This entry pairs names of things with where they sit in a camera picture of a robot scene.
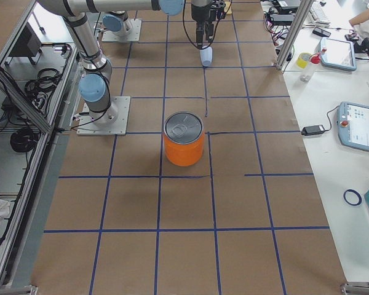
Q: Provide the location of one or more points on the white keyboard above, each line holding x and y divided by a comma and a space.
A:
317, 15

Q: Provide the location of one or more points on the red emergency button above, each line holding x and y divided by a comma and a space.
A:
315, 59

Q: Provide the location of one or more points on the yellow tape roll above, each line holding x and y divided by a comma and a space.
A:
303, 59

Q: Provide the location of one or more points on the near teach pendant tablet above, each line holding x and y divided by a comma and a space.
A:
353, 125

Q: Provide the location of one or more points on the black power adapter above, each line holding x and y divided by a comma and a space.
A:
313, 130

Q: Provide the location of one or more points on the black phone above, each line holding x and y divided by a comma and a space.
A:
321, 32

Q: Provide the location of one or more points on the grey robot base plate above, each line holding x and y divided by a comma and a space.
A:
114, 122

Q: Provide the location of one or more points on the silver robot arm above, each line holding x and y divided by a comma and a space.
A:
94, 86

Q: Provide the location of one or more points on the teach pendant tablet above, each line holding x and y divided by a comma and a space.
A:
353, 125
339, 54

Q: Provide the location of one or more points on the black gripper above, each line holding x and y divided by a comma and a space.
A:
198, 13

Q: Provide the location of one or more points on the black box on shelf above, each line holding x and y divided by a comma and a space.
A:
27, 45

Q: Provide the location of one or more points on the light blue plastic cup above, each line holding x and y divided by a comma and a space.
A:
206, 56

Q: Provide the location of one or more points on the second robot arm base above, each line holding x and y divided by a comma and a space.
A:
118, 23

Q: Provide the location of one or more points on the orange can with silver lid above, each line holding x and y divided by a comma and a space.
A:
183, 138

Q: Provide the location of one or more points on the aluminium frame rail left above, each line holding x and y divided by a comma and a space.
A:
19, 99

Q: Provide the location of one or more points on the far teach pendant tablet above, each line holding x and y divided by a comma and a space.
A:
339, 54

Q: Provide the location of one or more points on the aluminium frame post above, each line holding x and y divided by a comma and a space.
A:
297, 23

